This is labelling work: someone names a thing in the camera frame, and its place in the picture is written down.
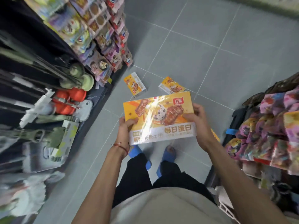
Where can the person's left hand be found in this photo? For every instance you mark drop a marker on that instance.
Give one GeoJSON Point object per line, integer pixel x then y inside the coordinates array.
{"type": "Point", "coordinates": [123, 137]}

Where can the person's right hand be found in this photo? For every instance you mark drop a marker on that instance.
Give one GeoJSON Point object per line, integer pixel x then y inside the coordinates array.
{"type": "Point", "coordinates": [203, 128]}

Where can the white yellow snack box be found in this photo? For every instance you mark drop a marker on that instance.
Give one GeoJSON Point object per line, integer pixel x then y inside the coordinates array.
{"type": "Point", "coordinates": [134, 85]}
{"type": "Point", "coordinates": [216, 136]}
{"type": "Point", "coordinates": [158, 118]}
{"type": "Point", "coordinates": [171, 86]}

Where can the person's left forearm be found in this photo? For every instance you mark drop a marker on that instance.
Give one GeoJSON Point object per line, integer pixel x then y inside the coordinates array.
{"type": "Point", "coordinates": [100, 191]}

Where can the person's right forearm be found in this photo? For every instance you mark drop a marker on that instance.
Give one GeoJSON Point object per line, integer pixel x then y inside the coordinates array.
{"type": "Point", "coordinates": [238, 184]}

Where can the blue rubber slipper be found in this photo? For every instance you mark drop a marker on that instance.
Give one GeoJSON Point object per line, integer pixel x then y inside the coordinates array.
{"type": "Point", "coordinates": [135, 151]}
{"type": "Point", "coordinates": [167, 156]}

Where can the black trousers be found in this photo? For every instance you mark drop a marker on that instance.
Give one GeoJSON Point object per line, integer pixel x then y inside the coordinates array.
{"type": "Point", "coordinates": [137, 179]}

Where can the white round mop pad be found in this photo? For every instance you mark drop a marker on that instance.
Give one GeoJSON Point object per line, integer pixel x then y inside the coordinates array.
{"type": "Point", "coordinates": [85, 109]}

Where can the orange mop part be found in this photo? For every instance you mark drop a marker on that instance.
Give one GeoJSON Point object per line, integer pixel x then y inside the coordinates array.
{"type": "Point", "coordinates": [74, 94]}

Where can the green round mop head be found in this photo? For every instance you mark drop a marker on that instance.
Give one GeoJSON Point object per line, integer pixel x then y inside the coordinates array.
{"type": "Point", "coordinates": [88, 82]}

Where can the green white mop set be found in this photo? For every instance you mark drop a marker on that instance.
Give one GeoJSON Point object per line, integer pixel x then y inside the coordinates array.
{"type": "Point", "coordinates": [56, 137]}

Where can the rack of hanging slippers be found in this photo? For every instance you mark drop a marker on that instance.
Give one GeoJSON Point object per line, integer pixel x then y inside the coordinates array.
{"type": "Point", "coordinates": [225, 200]}

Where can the grey shirt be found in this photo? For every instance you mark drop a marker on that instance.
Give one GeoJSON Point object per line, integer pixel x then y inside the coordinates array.
{"type": "Point", "coordinates": [168, 207]}

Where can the grey appliance carton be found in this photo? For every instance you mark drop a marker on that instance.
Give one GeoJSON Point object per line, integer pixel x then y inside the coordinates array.
{"type": "Point", "coordinates": [35, 160]}

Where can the strip of colourful hanging packets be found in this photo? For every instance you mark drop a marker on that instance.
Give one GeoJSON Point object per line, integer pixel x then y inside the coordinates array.
{"type": "Point", "coordinates": [98, 32]}

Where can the white round mop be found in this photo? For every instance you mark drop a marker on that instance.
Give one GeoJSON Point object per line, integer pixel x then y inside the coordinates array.
{"type": "Point", "coordinates": [30, 200]}

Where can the rack of mops and brooms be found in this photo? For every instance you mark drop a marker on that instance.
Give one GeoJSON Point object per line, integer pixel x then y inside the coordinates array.
{"type": "Point", "coordinates": [23, 67]}

